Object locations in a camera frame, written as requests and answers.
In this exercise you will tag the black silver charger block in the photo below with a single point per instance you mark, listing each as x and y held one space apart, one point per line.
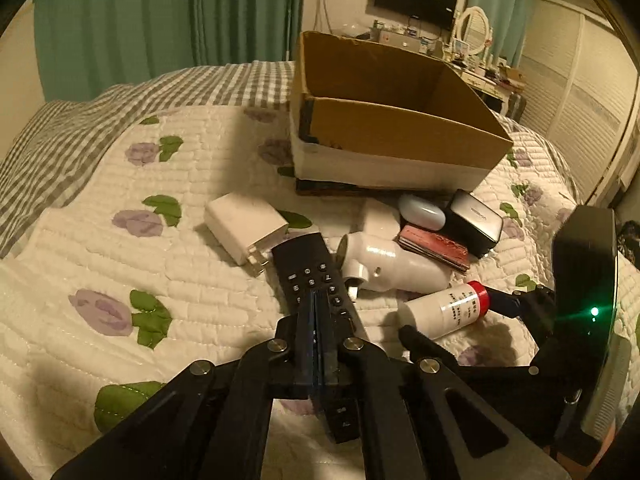
472 224

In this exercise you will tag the white oval vanity mirror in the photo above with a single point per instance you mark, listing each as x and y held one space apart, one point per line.
472 32

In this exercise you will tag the small white usb charger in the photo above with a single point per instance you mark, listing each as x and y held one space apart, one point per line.
379 219

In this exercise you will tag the light blue earbuds case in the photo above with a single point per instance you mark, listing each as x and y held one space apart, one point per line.
420 212

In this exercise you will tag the white cylindrical plug device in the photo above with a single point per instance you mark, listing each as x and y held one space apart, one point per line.
373 263

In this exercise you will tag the white floral quilt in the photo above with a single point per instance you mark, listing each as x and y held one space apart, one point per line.
116 293

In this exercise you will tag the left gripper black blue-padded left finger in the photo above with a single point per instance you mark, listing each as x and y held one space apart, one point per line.
306 362

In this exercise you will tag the white louvered wardrobe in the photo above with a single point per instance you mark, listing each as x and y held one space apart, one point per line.
581 92

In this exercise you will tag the grey checked bedsheet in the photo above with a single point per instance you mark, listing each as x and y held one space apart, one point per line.
55 155

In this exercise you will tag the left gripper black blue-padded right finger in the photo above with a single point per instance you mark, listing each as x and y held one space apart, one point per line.
334 324

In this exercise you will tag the cluttered white dresser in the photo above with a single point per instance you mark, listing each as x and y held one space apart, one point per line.
499 85

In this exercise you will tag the pink card pack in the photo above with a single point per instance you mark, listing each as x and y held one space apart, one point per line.
435 246

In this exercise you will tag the open cardboard box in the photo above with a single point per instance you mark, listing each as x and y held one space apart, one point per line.
382 118

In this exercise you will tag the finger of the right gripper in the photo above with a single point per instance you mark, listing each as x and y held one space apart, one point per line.
536 308
488 381

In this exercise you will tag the teal window curtain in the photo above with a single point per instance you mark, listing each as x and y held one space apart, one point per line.
85 46

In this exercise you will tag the black tv remote control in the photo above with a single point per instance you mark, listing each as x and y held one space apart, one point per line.
304 264

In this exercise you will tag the white bottle red cap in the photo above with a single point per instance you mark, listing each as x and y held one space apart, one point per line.
442 313

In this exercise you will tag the large white power adapter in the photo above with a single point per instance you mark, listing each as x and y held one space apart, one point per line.
247 227

